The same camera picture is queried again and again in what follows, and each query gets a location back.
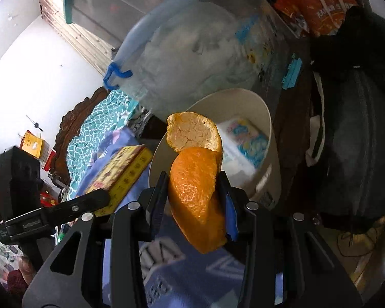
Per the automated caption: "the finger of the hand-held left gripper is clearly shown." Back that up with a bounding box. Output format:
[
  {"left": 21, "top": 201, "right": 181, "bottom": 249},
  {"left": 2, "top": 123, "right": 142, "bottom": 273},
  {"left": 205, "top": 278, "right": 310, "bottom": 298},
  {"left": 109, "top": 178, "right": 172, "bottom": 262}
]
[{"left": 46, "top": 189, "right": 111, "bottom": 228}]

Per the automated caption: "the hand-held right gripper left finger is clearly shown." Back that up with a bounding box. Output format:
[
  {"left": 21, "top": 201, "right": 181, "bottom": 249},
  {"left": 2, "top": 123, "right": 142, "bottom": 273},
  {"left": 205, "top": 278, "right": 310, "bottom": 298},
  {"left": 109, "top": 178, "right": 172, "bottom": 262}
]
[{"left": 22, "top": 171, "right": 170, "bottom": 308}]

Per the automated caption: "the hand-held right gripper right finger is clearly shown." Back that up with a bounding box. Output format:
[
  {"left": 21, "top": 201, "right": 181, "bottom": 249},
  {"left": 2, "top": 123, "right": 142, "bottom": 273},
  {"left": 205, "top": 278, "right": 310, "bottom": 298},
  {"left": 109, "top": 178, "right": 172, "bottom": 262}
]
[{"left": 216, "top": 171, "right": 363, "bottom": 308}]

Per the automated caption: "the orange peel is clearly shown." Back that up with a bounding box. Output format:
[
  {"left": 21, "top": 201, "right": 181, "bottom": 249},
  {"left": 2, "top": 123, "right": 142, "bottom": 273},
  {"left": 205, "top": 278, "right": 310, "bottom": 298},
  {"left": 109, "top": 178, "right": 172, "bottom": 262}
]
[{"left": 166, "top": 112, "right": 228, "bottom": 254}]

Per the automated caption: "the white trash bin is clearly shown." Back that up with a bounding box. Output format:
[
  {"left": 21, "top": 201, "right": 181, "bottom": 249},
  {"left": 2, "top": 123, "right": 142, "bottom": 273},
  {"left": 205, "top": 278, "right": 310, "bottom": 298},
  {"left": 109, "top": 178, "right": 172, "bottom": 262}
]
[{"left": 148, "top": 88, "right": 282, "bottom": 210}]

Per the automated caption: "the yellow printed carton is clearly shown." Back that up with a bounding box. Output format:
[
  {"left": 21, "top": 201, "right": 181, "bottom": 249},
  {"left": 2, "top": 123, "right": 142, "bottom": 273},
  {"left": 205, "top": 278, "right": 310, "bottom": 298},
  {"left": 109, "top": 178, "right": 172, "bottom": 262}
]
[{"left": 83, "top": 145, "right": 153, "bottom": 217}]

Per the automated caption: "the person's left forearm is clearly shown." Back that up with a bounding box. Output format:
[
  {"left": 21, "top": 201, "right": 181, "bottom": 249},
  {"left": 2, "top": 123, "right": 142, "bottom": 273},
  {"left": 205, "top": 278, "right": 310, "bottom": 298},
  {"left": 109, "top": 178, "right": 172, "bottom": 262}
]
[{"left": 6, "top": 257, "right": 36, "bottom": 292}]

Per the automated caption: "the floral printed cloth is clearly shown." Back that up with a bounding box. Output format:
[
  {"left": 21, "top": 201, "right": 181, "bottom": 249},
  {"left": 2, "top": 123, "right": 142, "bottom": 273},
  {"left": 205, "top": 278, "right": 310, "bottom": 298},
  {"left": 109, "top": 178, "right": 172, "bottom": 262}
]
[{"left": 0, "top": 223, "right": 28, "bottom": 280}]

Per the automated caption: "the carved wooden headboard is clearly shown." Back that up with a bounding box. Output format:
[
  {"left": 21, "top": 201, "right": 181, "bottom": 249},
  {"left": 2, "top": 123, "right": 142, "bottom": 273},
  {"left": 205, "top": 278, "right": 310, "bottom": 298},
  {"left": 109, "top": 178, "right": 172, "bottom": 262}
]
[{"left": 53, "top": 86, "right": 111, "bottom": 187}]

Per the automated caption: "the teal patterned blanket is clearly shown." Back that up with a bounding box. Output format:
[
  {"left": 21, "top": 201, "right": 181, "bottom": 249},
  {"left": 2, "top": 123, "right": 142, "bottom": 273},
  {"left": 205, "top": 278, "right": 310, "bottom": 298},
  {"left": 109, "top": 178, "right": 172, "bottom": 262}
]
[{"left": 66, "top": 88, "right": 140, "bottom": 199}]

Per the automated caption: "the colourful printed packet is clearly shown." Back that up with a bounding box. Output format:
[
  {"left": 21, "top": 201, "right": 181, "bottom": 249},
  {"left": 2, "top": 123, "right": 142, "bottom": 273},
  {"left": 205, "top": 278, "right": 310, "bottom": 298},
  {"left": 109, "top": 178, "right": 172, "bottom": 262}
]
[{"left": 219, "top": 118, "right": 270, "bottom": 170}]

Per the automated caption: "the blue printed bed sheet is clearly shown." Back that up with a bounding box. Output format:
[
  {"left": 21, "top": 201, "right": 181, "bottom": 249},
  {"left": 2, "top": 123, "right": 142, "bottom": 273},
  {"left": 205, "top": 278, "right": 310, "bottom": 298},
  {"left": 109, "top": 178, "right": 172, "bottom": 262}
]
[{"left": 75, "top": 127, "right": 286, "bottom": 308}]

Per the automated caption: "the yellow printed cloth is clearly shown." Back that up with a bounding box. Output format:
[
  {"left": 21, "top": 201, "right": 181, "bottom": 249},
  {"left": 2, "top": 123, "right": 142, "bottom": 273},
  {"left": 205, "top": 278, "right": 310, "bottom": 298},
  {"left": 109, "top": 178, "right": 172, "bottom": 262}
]
[{"left": 324, "top": 218, "right": 385, "bottom": 296}]

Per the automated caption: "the dark grey bag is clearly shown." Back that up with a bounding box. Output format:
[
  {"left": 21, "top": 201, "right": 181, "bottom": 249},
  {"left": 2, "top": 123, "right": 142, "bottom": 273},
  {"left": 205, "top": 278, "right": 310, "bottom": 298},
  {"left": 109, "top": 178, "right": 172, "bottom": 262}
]
[{"left": 314, "top": 67, "right": 385, "bottom": 232}]

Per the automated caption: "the storage box teal lid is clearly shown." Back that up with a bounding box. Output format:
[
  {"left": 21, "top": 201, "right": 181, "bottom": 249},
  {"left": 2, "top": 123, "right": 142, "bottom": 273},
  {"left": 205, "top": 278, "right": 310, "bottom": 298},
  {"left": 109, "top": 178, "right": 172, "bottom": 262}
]
[{"left": 44, "top": 0, "right": 180, "bottom": 49}]

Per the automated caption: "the red orange snack bag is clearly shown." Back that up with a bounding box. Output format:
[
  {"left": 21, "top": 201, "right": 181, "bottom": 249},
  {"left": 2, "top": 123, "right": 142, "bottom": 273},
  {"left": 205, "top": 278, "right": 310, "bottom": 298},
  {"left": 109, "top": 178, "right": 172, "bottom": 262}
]
[{"left": 274, "top": 0, "right": 309, "bottom": 37}]

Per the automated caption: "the black cloth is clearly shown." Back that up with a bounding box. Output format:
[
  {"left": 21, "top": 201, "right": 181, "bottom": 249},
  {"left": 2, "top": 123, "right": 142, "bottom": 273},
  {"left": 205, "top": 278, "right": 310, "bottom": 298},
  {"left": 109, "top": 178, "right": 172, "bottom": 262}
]
[{"left": 310, "top": 6, "right": 385, "bottom": 81}]

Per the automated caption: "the red yellow wall calendar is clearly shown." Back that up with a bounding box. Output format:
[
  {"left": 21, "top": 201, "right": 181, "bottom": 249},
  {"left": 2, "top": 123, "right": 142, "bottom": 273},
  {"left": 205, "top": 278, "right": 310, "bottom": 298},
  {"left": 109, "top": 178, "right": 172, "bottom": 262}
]
[{"left": 21, "top": 130, "right": 56, "bottom": 169}]

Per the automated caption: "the small wall hook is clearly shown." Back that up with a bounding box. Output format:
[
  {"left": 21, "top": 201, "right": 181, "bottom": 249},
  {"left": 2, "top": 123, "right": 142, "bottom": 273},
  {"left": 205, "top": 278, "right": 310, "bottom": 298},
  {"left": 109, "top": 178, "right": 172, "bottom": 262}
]
[{"left": 26, "top": 115, "right": 44, "bottom": 132}]

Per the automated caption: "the white cloth strap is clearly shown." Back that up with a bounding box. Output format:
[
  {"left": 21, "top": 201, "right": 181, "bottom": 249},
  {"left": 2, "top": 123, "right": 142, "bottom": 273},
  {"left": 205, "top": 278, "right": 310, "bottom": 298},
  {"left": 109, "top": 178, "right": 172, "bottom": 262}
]
[{"left": 305, "top": 71, "right": 327, "bottom": 167}]

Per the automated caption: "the clear storage box blue handle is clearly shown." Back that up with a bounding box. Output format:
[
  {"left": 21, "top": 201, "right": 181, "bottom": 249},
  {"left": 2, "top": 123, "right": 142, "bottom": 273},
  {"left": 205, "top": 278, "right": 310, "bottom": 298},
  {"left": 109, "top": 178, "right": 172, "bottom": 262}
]
[{"left": 103, "top": 0, "right": 304, "bottom": 119}]

